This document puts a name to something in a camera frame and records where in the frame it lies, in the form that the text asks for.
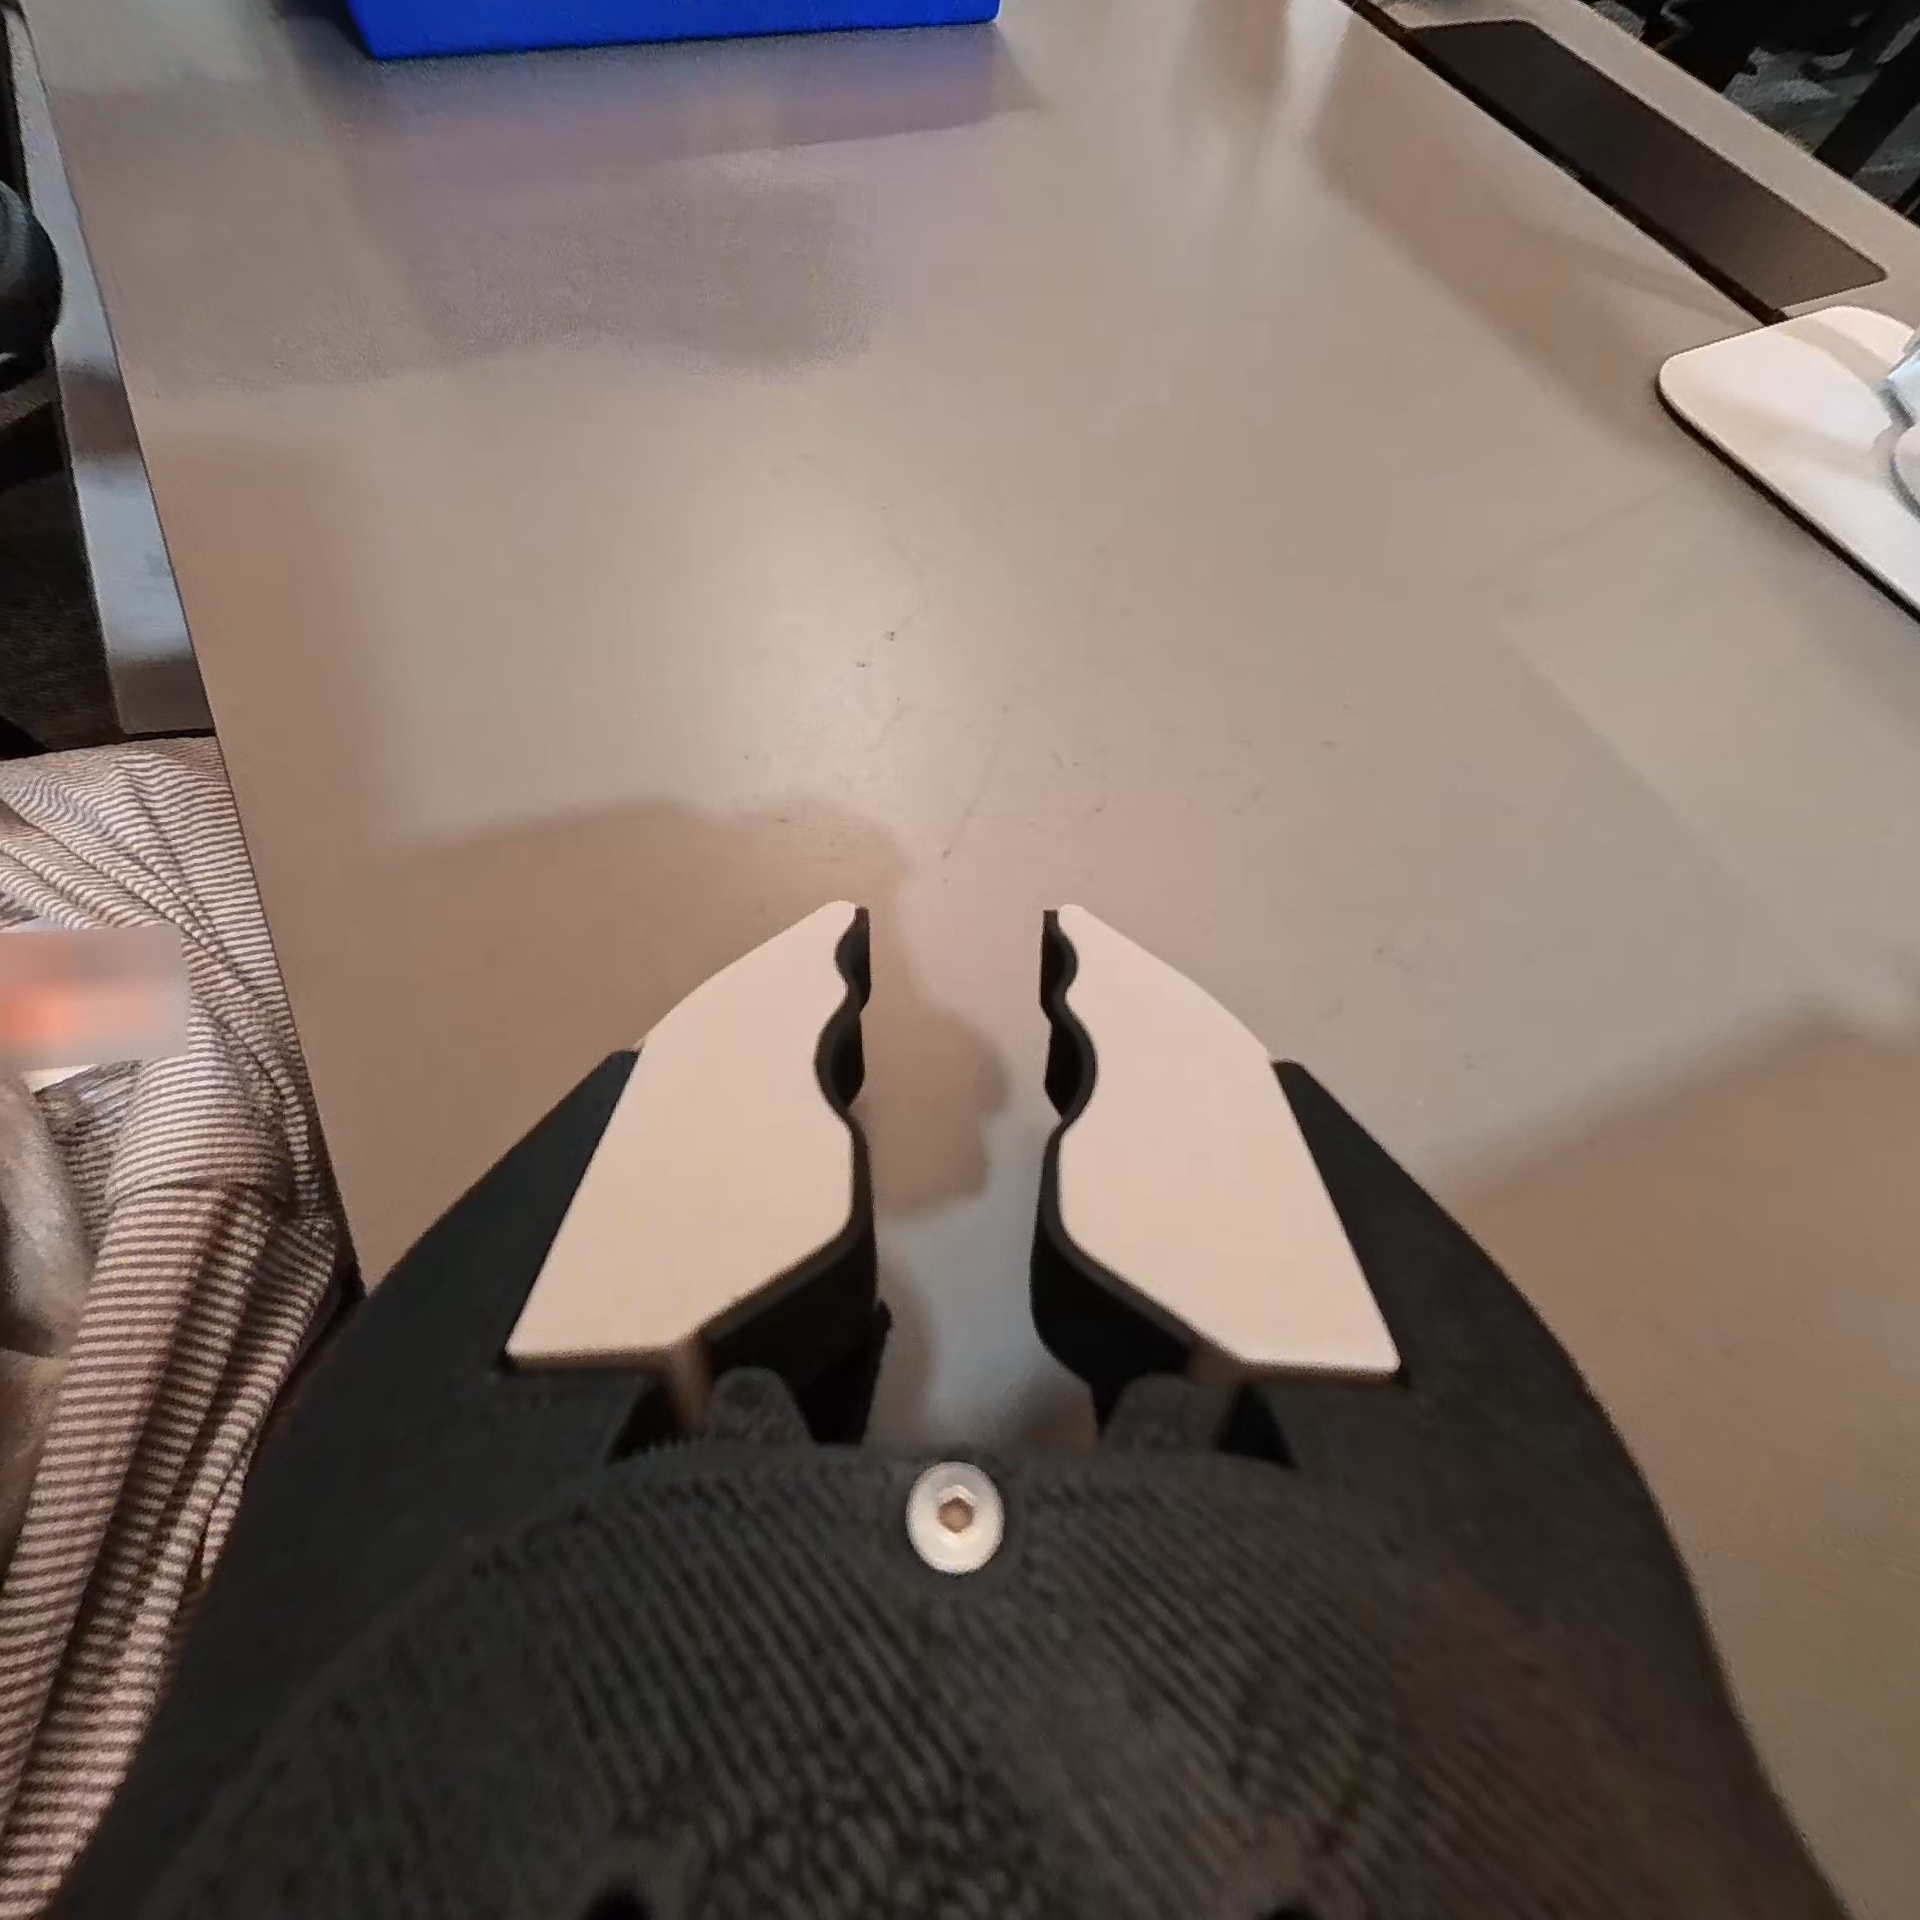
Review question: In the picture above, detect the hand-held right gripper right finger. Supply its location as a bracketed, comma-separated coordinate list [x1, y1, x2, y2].
[1031, 904, 1402, 1450]

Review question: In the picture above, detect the white monitor stand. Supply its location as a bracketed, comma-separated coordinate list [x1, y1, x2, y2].
[1654, 305, 1920, 618]

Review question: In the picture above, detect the grey desk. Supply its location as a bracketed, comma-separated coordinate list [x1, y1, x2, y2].
[15, 0, 1920, 1920]

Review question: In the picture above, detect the blue box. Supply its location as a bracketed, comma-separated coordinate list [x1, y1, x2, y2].
[342, 0, 1003, 63]

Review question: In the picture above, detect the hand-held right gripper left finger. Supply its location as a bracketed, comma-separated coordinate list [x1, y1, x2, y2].
[506, 900, 894, 1445]

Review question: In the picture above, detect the striped grey cloth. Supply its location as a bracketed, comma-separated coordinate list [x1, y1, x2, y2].
[0, 731, 366, 1920]

